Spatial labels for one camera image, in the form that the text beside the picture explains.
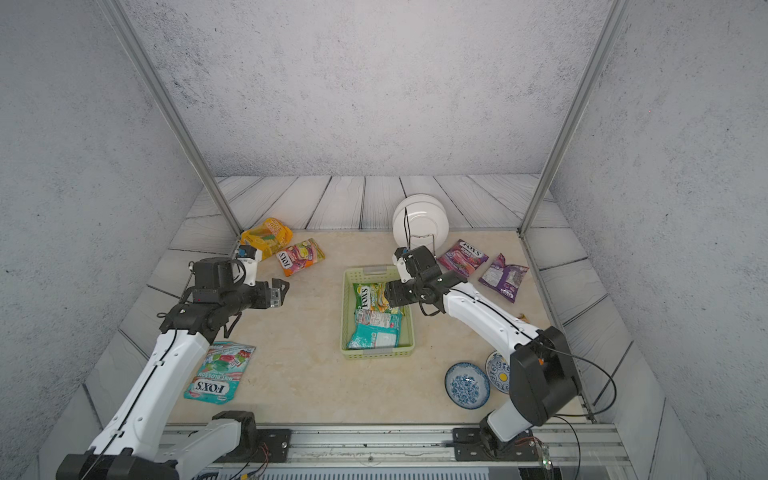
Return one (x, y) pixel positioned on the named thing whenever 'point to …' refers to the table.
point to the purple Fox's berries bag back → (503, 279)
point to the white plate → (419, 220)
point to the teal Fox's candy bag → (375, 330)
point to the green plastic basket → (372, 275)
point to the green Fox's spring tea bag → (371, 296)
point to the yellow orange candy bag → (272, 237)
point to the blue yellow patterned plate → (498, 371)
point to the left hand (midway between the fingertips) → (276, 282)
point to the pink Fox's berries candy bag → (462, 257)
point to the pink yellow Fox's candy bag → (299, 256)
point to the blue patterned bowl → (467, 385)
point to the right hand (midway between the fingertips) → (395, 291)
